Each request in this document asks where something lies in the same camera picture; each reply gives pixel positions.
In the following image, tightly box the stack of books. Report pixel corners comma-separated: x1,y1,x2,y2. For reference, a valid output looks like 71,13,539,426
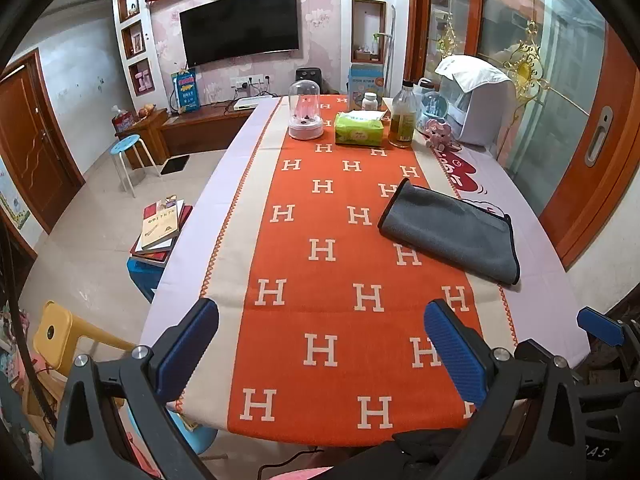
129,199,194,265

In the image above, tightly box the yellow plastic chair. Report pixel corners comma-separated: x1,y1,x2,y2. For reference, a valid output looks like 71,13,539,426
32,300,137,377

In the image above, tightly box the wooden television cabinet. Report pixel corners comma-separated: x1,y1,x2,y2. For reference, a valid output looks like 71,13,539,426
115,101,262,169

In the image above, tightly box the white countertop appliance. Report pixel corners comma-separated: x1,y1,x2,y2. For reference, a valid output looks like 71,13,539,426
440,72,517,148

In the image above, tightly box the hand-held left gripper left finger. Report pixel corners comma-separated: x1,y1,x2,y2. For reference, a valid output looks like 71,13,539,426
52,298,220,480

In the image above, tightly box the white set-top box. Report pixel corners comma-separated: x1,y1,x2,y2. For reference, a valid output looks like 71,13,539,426
233,96,274,111

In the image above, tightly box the blue cardboard box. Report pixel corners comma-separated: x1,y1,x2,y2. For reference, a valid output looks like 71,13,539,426
348,63,385,111

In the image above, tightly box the glass oil bottle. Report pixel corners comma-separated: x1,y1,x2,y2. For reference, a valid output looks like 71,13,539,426
388,80,418,149

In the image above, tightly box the black flat television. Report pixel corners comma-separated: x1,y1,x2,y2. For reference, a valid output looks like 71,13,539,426
179,0,301,67

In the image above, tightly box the blue round stool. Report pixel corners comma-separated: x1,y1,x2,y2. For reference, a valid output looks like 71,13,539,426
110,135,164,199

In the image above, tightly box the grey towel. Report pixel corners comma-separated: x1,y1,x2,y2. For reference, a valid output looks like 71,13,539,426
377,177,521,286

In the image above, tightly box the blue printed carton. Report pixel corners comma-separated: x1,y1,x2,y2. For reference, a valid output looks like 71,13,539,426
170,71,201,114

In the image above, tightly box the black speaker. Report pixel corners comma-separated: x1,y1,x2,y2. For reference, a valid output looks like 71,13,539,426
295,67,321,95

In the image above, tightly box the pink toy figure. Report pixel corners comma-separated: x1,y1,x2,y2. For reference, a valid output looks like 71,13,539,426
425,119,454,150

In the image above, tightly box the orange letter-print table blanket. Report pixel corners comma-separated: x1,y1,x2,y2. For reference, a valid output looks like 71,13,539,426
140,94,591,448

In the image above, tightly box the glass dome lamp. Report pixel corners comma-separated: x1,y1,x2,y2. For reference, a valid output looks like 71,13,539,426
287,80,325,141

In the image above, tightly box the glass sliding door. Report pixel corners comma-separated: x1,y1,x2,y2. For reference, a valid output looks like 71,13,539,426
415,0,640,268

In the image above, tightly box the red-label water bottle pack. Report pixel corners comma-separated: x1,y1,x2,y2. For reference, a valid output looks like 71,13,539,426
112,105,136,134

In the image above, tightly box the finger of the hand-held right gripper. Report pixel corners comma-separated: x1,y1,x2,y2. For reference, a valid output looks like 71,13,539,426
576,307,626,347

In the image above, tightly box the glass snow globe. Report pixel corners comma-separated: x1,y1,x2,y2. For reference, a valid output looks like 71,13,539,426
418,85,447,122

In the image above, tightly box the blue plastic stool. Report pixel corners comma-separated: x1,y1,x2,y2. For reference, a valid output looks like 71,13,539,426
126,257,164,304

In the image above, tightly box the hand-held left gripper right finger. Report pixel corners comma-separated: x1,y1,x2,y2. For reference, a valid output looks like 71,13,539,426
394,299,601,480

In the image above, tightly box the white folded cloth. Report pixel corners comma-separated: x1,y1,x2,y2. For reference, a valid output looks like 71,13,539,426
434,55,513,93

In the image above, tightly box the brown wooden door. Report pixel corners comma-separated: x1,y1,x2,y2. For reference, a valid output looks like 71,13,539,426
0,54,85,235

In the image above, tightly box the green tissue pack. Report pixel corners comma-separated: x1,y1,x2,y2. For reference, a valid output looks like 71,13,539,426
334,111,390,147

